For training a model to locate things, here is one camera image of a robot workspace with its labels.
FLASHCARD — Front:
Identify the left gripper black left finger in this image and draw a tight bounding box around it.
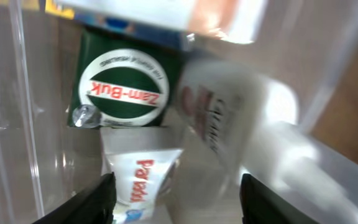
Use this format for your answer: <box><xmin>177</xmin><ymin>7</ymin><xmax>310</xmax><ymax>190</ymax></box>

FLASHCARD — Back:
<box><xmin>34</xmin><ymin>172</ymin><xmax>117</xmax><ymax>224</ymax></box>

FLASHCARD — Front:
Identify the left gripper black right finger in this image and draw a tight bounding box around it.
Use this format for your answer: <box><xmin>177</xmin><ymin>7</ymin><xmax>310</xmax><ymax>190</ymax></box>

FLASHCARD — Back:
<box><xmin>239</xmin><ymin>174</ymin><xmax>317</xmax><ymax>224</ymax></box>

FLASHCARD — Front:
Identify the white Panadol box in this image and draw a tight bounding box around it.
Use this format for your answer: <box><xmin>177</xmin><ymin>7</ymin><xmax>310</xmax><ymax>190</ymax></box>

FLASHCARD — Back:
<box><xmin>100</xmin><ymin>127</ymin><xmax>183</xmax><ymax>223</ymax></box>

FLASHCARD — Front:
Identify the small white lotion bottle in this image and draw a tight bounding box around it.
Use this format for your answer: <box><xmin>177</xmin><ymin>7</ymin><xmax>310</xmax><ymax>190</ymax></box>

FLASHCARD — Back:
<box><xmin>176</xmin><ymin>58</ymin><xmax>299</xmax><ymax>172</ymax></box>

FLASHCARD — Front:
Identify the dark green round-logo box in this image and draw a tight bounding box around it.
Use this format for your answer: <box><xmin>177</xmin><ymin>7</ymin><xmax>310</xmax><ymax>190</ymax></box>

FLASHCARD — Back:
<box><xmin>67</xmin><ymin>27</ymin><xmax>184</xmax><ymax>129</ymax></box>

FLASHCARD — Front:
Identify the clear plastic container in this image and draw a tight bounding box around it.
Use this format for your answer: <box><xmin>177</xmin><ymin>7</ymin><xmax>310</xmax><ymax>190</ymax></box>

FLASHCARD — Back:
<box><xmin>0</xmin><ymin>1</ymin><xmax>358</xmax><ymax>223</ymax></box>

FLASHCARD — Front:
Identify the white Hansaplast box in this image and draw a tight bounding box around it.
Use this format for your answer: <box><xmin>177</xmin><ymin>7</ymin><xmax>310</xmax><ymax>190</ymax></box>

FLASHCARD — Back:
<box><xmin>56</xmin><ymin>0</ymin><xmax>267</xmax><ymax>44</ymax></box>

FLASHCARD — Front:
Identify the blue VapoDrops box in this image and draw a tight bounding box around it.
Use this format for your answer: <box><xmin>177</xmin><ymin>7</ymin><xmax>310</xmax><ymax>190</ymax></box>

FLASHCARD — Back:
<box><xmin>39</xmin><ymin>0</ymin><xmax>195</xmax><ymax>51</ymax></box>

